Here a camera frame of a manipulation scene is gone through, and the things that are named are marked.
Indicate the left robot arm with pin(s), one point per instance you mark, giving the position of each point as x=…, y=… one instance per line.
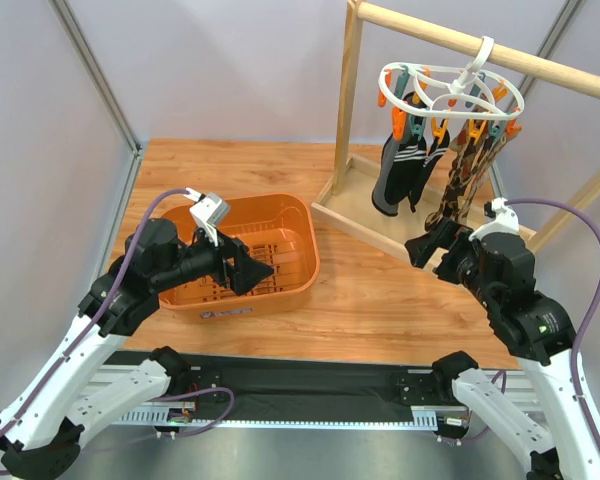
x=44, y=430

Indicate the right aluminium frame post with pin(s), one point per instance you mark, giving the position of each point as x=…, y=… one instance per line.
x=566, y=15

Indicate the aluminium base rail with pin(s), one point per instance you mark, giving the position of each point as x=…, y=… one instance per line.
x=339, y=412

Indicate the brown argyle sock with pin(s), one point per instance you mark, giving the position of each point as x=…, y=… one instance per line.
x=499, y=135
x=466, y=147

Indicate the orange plastic basket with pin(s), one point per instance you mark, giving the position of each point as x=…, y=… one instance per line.
x=279, y=231

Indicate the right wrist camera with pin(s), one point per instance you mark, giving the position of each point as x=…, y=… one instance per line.
x=502, y=219

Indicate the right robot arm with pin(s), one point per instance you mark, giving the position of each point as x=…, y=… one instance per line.
x=495, y=266

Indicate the aluminium frame post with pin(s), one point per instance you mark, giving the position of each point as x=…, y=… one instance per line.
x=69, y=22
x=566, y=15

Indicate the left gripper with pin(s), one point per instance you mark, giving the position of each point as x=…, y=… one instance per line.
x=227, y=267

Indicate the left aluminium frame post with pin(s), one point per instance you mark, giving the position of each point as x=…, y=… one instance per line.
x=69, y=22

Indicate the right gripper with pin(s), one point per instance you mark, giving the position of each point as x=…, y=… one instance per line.
x=447, y=252

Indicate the white round clip hanger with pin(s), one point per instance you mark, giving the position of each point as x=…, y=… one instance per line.
x=469, y=92

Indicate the black white-striped sock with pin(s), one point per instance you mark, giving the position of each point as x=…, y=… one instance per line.
x=415, y=165

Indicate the wooden hanger rack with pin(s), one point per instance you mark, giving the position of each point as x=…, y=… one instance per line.
x=345, y=201

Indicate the grey black sock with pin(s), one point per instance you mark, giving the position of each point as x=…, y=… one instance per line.
x=392, y=185

